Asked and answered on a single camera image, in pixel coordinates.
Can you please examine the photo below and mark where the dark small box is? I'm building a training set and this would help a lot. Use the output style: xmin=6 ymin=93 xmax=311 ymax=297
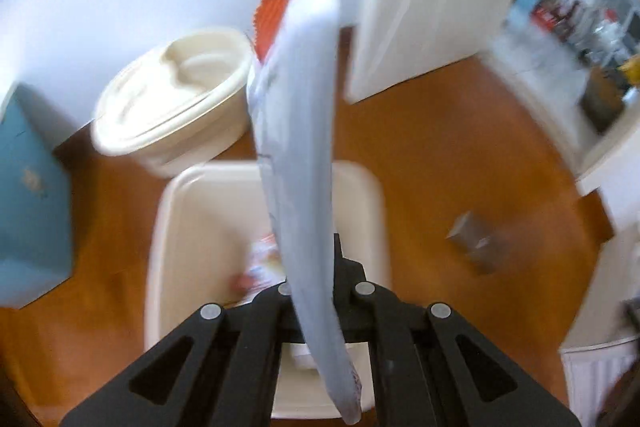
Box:
xmin=446 ymin=210 xmax=509 ymax=276

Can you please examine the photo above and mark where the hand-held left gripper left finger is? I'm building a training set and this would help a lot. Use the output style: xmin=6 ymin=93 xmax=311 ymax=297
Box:
xmin=60 ymin=283 xmax=302 ymax=427

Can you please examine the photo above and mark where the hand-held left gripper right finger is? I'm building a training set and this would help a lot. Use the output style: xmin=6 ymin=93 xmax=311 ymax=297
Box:
xmin=331 ymin=234 xmax=582 ymax=427

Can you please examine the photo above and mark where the white brown printed packet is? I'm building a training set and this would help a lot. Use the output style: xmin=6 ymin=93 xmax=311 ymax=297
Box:
xmin=229 ymin=234 xmax=289 ymax=306

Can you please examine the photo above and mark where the white louvered closet door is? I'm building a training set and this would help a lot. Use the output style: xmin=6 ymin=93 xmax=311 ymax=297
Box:
xmin=557 ymin=336 xmax=640 ymax=427

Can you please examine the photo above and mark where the beige round bucket with lid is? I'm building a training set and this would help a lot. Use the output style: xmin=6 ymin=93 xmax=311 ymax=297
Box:
xmin=91 ymin=27 xmax=256 ymax=178

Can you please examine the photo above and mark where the beige plastic trash bin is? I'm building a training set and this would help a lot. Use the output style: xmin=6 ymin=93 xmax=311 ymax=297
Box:
xmin=144 ymin=160 xmax=392 ymax=421

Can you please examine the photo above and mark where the blue storage bin white lid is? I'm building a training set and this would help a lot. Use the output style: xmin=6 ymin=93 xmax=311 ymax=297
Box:
xmin=0 ymin=82 xmax=77 ymax=309

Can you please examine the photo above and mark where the white orange snack bag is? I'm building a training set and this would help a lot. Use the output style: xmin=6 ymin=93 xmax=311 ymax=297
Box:
xmin=245 ymin=0 xmax=364 ymax=426

